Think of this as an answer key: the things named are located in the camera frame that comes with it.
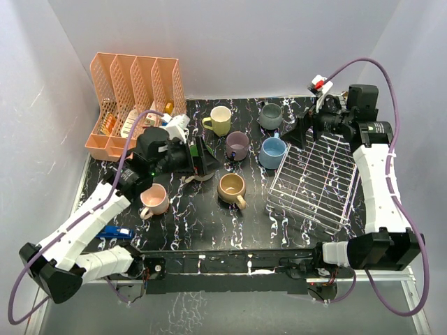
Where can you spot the light blue ceramic mug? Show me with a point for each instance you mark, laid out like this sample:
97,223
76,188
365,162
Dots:
272,152

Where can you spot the yellow-green ceramic mug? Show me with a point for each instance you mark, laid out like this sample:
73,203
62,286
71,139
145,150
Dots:
219,121

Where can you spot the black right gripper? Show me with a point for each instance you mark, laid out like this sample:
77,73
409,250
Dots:
296,135

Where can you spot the yellow small bottle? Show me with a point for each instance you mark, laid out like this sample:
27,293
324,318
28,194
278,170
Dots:
169,107

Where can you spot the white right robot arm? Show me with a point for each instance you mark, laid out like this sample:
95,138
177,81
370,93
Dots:
389,242

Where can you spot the white red medicine box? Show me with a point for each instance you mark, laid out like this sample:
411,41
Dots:
151,120

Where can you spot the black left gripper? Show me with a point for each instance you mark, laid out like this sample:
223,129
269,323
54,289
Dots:
205,163

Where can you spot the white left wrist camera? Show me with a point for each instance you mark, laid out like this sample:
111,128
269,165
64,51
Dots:
177,128

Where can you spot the dark grey round mug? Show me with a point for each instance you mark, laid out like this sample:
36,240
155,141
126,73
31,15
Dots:
271,116

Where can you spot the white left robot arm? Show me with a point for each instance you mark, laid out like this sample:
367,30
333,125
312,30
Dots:
57,263

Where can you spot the orange red packet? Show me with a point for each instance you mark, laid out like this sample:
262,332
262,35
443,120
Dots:
108,124

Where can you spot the purple ceramic mug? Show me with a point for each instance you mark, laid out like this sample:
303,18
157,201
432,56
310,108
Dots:
237,146

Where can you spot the blue white small box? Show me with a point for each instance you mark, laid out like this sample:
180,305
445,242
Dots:
165,119

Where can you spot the light pink mug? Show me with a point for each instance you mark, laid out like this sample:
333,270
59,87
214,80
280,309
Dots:
155,201

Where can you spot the white labelled box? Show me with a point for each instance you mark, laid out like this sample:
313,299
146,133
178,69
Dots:
125,129

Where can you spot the blue stapler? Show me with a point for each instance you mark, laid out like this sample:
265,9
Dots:
111,232

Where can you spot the pink plastic file organizer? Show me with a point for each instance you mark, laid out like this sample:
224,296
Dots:
125,82

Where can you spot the tan glazed round mug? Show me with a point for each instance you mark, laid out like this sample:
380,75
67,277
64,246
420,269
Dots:
231,189

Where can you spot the black front mounting rail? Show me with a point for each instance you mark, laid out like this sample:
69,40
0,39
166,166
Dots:
246,270

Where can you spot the white wire dish rack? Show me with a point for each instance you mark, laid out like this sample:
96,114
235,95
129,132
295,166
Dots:
317,183

